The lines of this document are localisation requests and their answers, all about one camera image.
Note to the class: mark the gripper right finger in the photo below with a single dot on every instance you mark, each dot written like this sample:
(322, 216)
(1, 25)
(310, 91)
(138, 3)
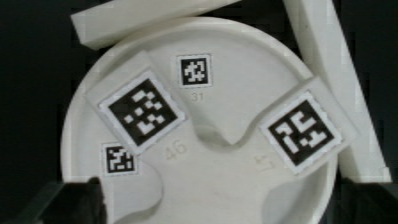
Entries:
(365, 203)

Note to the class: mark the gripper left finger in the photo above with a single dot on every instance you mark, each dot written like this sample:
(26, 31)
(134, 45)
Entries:
(67, 204)

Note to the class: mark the white round table top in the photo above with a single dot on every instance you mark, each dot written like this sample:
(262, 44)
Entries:
(191, 44)

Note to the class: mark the white cross-shaped table base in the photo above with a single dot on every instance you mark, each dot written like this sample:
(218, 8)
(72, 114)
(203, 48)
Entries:
(226, 147)

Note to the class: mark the white right fence bar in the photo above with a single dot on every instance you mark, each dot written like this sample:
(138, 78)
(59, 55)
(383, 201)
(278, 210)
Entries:
(111, 20)

